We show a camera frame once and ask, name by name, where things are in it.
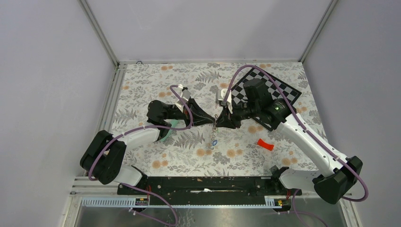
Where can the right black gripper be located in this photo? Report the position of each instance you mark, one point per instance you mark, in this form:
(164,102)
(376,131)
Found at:
(226,119)

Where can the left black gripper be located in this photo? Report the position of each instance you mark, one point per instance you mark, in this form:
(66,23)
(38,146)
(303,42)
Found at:
(199,117)

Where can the metal key holder plate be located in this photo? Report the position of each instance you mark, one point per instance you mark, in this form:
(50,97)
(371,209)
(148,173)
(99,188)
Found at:
(213,139)

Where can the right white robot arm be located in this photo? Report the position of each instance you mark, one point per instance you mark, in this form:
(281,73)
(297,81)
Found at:
(336,173)

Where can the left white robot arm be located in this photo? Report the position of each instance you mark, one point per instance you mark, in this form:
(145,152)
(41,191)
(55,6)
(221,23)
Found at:
(103,159)

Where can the mint green plastic stick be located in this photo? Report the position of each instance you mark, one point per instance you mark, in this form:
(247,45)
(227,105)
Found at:
(174,123)

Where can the black white checkerboard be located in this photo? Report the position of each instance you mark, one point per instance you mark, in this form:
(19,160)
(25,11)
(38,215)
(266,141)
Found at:
(278,91)

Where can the floral patterned table mat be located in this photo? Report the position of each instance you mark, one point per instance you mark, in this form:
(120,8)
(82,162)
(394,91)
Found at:
(186,152)

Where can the red curved plastic piece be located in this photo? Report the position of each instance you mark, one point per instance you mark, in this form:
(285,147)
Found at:
(265,145)

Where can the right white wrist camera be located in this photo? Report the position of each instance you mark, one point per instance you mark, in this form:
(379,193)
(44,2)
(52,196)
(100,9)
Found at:
(224,99)

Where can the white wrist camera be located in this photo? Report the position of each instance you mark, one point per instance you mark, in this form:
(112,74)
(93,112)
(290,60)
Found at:
(184,97)
(224,99)

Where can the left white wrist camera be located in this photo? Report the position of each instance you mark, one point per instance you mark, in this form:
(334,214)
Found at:
(184,97)

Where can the white slotted cable duct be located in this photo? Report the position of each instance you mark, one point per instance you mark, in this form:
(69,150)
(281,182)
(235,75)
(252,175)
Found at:
(128,202)

